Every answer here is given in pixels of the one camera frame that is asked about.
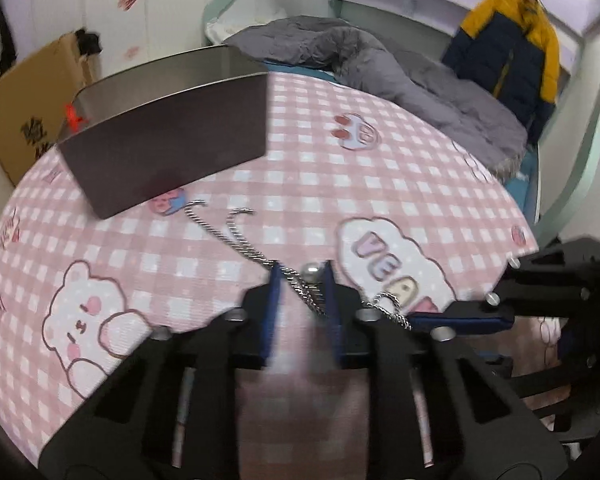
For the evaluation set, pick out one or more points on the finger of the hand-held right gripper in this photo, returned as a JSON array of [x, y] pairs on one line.
[[560, 262], [460, 319]]

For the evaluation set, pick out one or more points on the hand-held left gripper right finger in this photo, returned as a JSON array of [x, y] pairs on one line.
[[331, 310]]

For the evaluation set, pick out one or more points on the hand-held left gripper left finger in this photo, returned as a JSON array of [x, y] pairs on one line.
[[275, 305]]

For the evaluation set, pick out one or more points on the grey metal box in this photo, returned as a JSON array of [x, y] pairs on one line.
[[180, 130]]

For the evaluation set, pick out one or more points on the pink checked bear tablecloth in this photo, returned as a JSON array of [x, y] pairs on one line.
[[405, 185]]

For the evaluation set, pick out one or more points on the yellow and navy jacket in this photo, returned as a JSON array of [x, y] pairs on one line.
[[505, 60]]

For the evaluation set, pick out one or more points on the grey quilt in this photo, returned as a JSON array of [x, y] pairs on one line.
[[380, 70]]

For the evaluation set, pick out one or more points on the black bag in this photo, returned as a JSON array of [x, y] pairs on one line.
[[88, 42]]

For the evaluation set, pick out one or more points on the brown cardboard box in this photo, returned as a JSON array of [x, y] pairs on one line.
[[25, 100]]

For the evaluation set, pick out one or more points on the pink butterfly sticker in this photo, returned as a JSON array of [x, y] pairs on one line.
[[128, 1]]

